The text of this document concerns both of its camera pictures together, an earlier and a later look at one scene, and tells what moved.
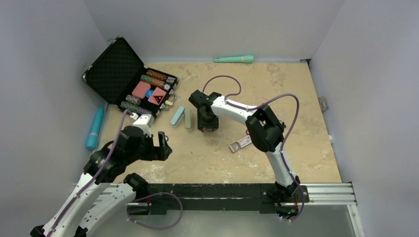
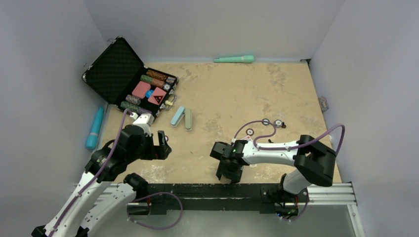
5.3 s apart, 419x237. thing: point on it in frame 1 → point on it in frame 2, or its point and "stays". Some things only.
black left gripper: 160,152 stays
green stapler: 188,119 stays
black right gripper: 201,124 → 235,176
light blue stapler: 178,116 stays
